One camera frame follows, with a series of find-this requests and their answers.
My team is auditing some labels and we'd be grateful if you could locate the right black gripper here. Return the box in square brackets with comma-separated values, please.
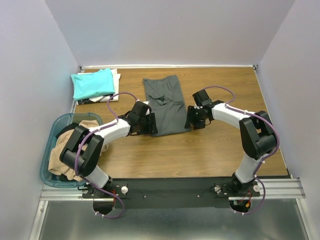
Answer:
[183, 105, 207, 130]

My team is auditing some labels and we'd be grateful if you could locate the dark grey t-shirt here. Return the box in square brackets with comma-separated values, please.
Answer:
[143, 75, 191, 137]

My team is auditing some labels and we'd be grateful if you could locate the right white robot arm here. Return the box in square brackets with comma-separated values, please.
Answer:
[185, 88, 279, 196]

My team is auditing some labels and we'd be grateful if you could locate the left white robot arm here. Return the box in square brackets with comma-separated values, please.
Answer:
[59, 100, 158, 198]

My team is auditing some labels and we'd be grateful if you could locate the white folded t-shirt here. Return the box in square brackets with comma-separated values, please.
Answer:
[75, 68, 121, 105]

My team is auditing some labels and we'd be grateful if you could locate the teal folded t-shirt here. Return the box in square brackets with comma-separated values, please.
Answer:
[70, 68, 115, 101]

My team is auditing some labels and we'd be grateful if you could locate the black garment in bin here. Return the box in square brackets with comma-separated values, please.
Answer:
[55, 122, 79, 139]

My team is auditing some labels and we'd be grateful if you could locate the beige crumpled t-shirt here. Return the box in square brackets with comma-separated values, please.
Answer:
[48, 120, 110, 188]

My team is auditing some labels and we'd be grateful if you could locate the teal plastic bin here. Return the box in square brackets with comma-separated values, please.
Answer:
[40, 112, 103, 189]

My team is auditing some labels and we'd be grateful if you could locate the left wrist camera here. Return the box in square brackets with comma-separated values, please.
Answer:
[142, 101, 152, 116]

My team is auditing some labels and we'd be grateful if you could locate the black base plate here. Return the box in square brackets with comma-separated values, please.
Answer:
[82, 177, 260, 211]

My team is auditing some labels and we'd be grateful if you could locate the aluminium frame rail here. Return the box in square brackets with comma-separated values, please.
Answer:
[39, 178, 306, 201]

